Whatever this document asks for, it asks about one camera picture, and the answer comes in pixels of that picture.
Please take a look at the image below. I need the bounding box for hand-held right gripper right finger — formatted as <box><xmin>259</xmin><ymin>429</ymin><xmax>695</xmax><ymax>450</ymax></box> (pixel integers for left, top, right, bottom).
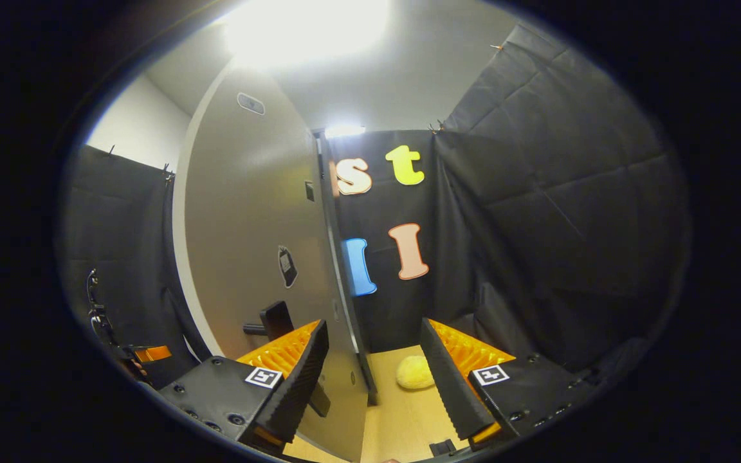
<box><xmin>419</xmin><ymin>317</ymin><xmax>603</xmax><ymax>451</ymax></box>

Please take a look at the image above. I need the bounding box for ceiling light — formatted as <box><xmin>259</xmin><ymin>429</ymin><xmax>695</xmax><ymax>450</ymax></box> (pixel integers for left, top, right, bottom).
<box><xmin>223</xmin><ymin>0</ymin><xmax>390</xmax><ymax>68</ymax></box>

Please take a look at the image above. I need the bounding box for black cabinet door handle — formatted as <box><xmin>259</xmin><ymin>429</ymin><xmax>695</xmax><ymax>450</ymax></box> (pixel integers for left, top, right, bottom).
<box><xmin>243</xmin><ymin>300</ymin><xmax>331</xmax><ymax>419</ymax></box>

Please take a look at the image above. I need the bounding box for yellow round sponge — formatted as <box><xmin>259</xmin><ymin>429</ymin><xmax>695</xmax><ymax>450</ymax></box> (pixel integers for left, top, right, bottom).
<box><xmin>396</xmin><ymin>356</ymin><xmax>437</xmax><ymax>390</ymax></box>

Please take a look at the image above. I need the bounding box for black backdrop cloth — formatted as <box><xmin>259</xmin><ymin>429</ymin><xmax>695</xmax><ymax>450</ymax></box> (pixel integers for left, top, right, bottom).
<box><xmin>59</xmin><ymin>23</ymin><xmax>690</xmax><ymax>386</ymax></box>

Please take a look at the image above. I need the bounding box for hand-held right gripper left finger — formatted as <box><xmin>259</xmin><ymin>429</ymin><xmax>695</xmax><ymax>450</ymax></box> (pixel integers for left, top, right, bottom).
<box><xmin>157</xmin><ymin>320</ymin><xmax>331</xmax><ymax>454</ymax></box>

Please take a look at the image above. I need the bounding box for dark grey cabinet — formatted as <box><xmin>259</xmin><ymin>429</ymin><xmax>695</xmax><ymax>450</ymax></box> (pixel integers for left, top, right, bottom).
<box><xmin>313</xmin><ymin>129</ymin><xmax>379</xmax><ymax>407</ymax></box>

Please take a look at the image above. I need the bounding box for grey cabinet door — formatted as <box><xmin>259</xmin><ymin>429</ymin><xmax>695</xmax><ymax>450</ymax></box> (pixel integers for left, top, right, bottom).
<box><xmin>172</xmin><ymin>61</ymin><xmax>371</xmax><ymax>463</ymax></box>

